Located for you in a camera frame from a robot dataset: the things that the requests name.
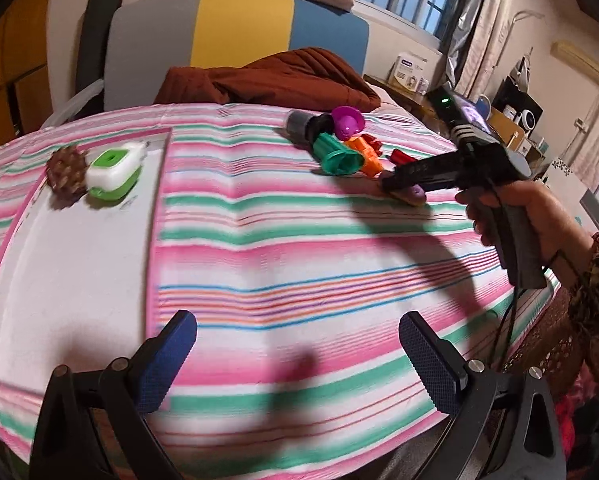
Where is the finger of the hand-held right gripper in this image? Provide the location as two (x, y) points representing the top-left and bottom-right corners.
(381, 152), (463, 197)

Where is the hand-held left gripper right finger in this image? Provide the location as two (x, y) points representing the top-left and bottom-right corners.
(399, 311), (567, 480)

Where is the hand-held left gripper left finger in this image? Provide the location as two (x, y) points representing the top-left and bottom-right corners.
(29, 310), (198, 480)

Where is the small purple plastic toy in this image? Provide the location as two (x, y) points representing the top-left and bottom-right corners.
(379, 182), (427, 207)

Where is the red plastic toy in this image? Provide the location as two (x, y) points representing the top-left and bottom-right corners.
(367, 135), (425, 167)

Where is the orange-yellow plastic toy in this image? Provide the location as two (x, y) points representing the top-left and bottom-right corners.
(343, 135), (384, 180)

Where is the green plastic cone toy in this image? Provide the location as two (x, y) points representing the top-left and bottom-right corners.
(313, 132), (365, 177)

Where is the purple plastic cone toy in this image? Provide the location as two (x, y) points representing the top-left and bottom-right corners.
(331, 106), (367, 141)

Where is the black and grey plastic cylinder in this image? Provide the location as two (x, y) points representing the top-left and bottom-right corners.
(286, 109), (335, 148)

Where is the white plastic tray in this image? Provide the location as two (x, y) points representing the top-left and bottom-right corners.
(0, 127), (174, 386)

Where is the green and white plastic box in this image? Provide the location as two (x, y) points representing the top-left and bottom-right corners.
(84, 142), (146, 200)

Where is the brown pinecone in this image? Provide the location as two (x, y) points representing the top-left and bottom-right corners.
(46, 144), (89, 209)

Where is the person's right hand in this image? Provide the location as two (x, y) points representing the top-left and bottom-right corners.
(454, 179), (596, 287)

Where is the cardboard box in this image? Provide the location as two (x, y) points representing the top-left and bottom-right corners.
(484, 107), (526, 153)

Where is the black speaker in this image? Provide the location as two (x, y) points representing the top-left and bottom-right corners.
(494, 77), (544, 136)

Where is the wooden bedside table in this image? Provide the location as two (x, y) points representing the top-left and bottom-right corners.
(363, 74), (450, 126)

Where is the beige bed pillow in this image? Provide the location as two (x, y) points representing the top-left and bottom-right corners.
(369, 82), (430, 121)

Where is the white box with blue label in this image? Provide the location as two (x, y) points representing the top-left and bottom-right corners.
(389, 52), (429, 92)

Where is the beige curtain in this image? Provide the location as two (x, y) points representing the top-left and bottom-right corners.
(447, 0), (517, 106)

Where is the person's patterned clothing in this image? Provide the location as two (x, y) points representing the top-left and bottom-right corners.
(499, 285), (599, 480)

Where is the pink green striped blanket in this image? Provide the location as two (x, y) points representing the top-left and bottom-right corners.
(0, 102), (563, 466)

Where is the brown quilt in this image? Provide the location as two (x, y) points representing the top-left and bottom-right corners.
(153, 47), (381, 113)

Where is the yellow wooden wardrobe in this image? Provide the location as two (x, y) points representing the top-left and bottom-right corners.
(0, 0), (60, 136)

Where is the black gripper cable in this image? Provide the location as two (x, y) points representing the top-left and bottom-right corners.
(488, 250), (573, 376)

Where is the wall air conditioner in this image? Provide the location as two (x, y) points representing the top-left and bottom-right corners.
(551, 40), (599, 86)

